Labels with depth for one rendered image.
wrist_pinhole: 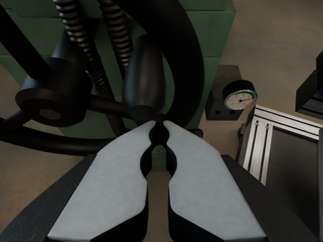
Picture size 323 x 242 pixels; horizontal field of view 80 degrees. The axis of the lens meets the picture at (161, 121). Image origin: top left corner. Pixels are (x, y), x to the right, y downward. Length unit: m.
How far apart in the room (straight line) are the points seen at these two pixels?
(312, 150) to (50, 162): 1.22
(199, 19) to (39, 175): 1.03
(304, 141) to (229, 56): 0.84
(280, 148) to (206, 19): 0.72
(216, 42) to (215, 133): 0.81
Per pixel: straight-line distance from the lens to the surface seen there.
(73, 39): 0.25
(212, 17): 0.36
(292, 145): 1.00
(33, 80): 0.20
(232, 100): 0.41
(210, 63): 0.41
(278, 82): 1.54
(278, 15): 2.23
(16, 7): 0.28
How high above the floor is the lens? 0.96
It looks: 58 degrees down
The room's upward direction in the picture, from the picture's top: 1 degrees clockwise
